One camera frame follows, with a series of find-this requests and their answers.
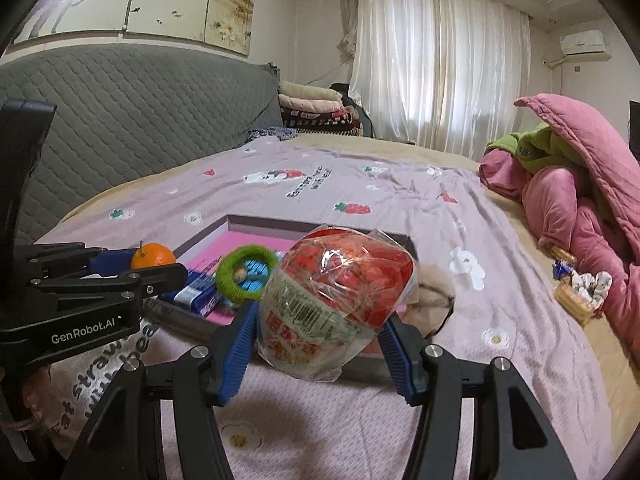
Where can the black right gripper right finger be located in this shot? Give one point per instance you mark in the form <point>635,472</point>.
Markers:
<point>512,437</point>

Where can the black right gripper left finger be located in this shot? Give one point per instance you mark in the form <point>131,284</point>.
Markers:
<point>123,436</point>

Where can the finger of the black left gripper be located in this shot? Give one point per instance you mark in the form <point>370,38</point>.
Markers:
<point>69,260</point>
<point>67,296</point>

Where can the orange tangerine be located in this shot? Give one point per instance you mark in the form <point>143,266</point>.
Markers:
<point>149,255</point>

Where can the blue snack packet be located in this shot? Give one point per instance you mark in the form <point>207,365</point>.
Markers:
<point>199,295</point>

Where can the red white egg toy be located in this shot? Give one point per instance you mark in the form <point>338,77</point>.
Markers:
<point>328,298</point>

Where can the beige sheer scrunchie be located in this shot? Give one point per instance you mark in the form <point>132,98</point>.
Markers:
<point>436,297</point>

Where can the pink blue children's book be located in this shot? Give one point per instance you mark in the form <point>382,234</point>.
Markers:
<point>205,257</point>

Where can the brown walnut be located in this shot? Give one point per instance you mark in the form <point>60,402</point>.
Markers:
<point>239,274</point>

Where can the pink strawberry print blanket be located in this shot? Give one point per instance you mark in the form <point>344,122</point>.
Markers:
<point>279,427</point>

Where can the grey quilted headboard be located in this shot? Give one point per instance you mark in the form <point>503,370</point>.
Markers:
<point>126,111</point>

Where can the small blue snack wrapper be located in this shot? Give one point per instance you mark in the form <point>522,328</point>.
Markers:
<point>561,269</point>

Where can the stack of folded blankets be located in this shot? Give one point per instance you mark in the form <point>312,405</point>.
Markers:
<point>311,109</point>

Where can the pink quilted duvet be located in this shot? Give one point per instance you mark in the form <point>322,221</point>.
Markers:
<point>592,213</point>

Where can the green blanket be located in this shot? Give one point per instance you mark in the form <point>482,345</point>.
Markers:
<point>537,149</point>

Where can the white sheer curtain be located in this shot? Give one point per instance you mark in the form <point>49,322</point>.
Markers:
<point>440,74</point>

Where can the white air conditioner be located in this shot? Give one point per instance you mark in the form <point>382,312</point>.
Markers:
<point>587,46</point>

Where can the floral wall painting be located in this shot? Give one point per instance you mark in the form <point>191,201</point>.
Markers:
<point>224,24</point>

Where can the black wall television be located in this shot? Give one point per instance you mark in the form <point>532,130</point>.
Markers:
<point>634,128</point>

